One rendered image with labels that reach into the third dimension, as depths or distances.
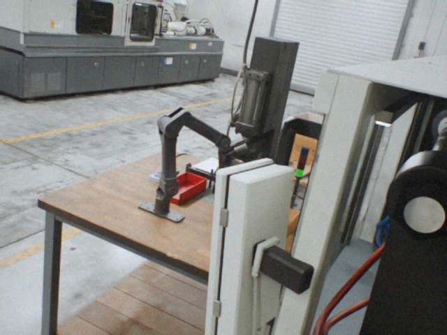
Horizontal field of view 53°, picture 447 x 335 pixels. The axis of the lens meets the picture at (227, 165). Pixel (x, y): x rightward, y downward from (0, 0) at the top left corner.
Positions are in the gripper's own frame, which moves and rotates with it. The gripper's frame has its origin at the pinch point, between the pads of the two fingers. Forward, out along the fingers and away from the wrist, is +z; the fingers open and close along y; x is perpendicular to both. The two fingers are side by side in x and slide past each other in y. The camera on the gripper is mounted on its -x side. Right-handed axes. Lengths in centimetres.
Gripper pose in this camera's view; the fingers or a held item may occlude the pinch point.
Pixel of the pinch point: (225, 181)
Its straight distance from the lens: 204.0
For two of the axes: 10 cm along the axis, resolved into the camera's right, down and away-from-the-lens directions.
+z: 0.2, 6.8, 7.4
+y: 4.6, -6.6, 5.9
